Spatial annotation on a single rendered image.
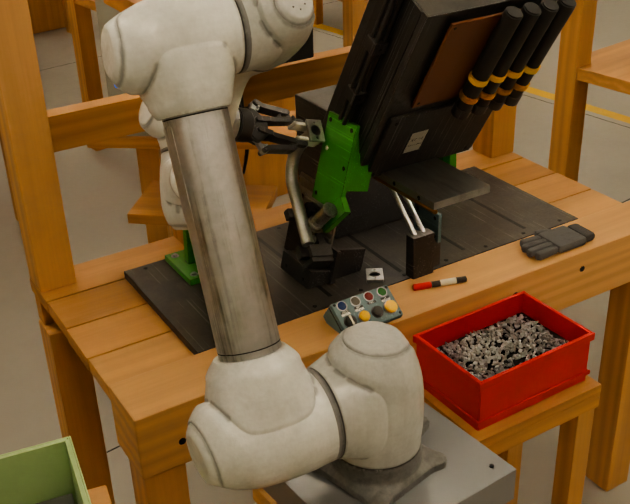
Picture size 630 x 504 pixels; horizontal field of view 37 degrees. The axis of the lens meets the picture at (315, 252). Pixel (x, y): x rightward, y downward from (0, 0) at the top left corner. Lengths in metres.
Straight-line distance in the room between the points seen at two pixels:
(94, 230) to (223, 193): 3.24
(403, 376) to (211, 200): 0.41
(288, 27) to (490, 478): 0.82
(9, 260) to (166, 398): 2.65
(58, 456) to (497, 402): 0.85
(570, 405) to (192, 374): 0.79
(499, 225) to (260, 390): 1.23
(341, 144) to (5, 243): 2.73
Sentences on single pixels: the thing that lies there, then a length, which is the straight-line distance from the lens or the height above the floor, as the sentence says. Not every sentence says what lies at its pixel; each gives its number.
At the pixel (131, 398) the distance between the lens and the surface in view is 1.93.
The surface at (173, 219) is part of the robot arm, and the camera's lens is 1.95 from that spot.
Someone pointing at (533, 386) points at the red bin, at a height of 0.85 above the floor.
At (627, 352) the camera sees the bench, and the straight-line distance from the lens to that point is 2.78.
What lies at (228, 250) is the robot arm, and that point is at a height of 1.37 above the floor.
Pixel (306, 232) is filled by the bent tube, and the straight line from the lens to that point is 2.22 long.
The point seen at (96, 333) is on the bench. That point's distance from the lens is 2.18.
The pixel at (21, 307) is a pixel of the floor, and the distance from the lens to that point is 4.10.
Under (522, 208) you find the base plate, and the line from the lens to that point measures 2.62.
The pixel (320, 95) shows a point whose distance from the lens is 2.41.
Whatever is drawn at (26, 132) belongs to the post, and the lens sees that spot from 2.21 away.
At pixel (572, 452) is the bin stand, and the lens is 2.21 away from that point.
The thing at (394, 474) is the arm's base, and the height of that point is 0.96.
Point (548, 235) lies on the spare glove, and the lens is 2.43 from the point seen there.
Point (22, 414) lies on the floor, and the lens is 3.49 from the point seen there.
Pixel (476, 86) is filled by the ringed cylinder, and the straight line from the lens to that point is 2.07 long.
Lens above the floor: 2.04
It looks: 29 degrees down
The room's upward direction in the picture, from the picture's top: 2 degrees counter-clockwise
